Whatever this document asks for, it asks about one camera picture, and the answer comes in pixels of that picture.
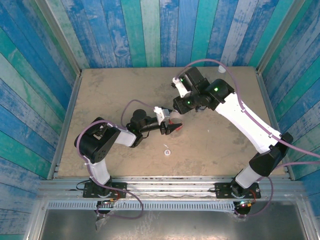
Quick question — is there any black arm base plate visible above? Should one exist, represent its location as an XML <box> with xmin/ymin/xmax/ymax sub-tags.
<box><xmin>214</xmin><ymin>182</ymin><xmax>262</xmax><ymax>200</ymax></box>
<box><xmin>82</xmin><ymin>181</ymin><xmax>128</xmax><ymax>199</ymax></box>

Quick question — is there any aluminium mounting rail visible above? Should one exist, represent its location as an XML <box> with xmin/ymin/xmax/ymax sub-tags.
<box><xmin>37</xmin><ymin>176</ymin><xmax>306</xmax><ymax>201</ymax></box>

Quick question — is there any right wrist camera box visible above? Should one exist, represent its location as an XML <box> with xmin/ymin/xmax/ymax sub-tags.
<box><xmin>171</xmin><ymin>76</ymin><xmax>193</xmax><ymax>100</ymax></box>

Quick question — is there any shiny metal sheet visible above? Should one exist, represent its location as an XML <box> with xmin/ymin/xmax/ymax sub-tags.
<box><xmin>37</xmin><ymin>208</ymin><xmax>308</xmax><ymax>240</ymax></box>

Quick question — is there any aluminium table side rail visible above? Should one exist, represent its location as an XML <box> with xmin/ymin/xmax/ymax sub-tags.
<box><xmin>254</xmin><ymin>69</ymin><xmax>296</xmax><ymax>181</ymax></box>
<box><xmin>47</xmin><ymin>72</ymin><xmax>83</xmax><ymax>180</ymax></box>

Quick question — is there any grey metal frame post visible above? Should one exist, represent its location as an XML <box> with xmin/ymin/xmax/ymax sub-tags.
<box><xmin>256</xmin><ymin>0</ymin><xmax>307</xmax><ymax>73</ymax></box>
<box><xmin>34</xmin><ymin>0</ymin><xmax>83</xmax><ymax>76</ymax></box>

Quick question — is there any small circuit board with wires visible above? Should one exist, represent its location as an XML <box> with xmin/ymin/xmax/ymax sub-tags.
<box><xmin>96</xmin><ymin>198</ymin><xmax>119</xmax><ymax>205</ymax></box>
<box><xmin>235</xmin><ymin>199</ymin><xmax>256</xmax><ymax>209</ymax></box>

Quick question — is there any grey slotted cable duct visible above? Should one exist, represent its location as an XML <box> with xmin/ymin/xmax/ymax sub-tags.
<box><xmin>47</xmin><ymin>201</ymin><xmax>237</xmax><ymax>212</ymax></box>

